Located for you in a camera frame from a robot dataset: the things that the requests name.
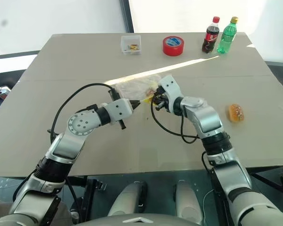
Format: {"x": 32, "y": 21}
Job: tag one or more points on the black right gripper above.
{"x": 164, "y": 100}

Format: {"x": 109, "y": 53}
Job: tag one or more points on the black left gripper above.
{"x": 114, "y": 94}

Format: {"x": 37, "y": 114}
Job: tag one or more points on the orange red snack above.
{"x": 151, "y": 90}

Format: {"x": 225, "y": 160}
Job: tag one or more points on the clear plastic bag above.
{"x": 132, "y": 88}

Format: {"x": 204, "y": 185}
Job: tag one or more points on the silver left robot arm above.
{"x": 77, "y": 124}

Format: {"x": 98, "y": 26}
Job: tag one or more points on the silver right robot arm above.
{"x": 207, "y": 117}

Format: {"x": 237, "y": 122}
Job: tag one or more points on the yellow snack packet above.
{"x": 146, "y": 100}

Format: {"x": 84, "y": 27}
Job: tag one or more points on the orange burger shaped snack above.
{"x": 237, "y": 113}

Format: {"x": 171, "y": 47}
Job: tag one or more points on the red tape roll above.
{"x": 167, "y": 50}

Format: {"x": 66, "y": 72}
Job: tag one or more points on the small yellow parts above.
{"x": 133, "y": 47}

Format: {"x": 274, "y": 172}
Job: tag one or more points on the clear plastic box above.
{"x": 127, "y": 40}

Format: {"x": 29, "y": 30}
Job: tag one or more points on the cola bottle red cap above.
{"x": 211, "y": 37}

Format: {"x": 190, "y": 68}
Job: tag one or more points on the green bottle yellow cap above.
{"x": 226, "y": 37}

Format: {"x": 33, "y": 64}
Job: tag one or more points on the silver left robot leg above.
{"x": 126, "y": 200}

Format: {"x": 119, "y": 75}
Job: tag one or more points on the silver robot leg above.
{"x": 186, "y": 200}
{"x": 126, "y": 200}

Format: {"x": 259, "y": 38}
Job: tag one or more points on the silver right robot leg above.
{"x": 186, "y": 200}

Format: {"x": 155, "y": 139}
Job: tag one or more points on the red and white object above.
{"x": 3, "y": 91}

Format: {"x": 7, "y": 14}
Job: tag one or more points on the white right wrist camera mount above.
{"x": 171, "y": 87}

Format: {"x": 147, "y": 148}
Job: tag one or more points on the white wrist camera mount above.
{"x": 171, "y": 87}
{"x": 119, "y": 109}

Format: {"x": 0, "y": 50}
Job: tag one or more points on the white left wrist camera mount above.
{"x": 119, "y": 109}

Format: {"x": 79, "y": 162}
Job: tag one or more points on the black vertical post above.
{"x": 127, "y": 16}

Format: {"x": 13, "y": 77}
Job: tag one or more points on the black table frame bracket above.
{"x": 92, "y": 195}

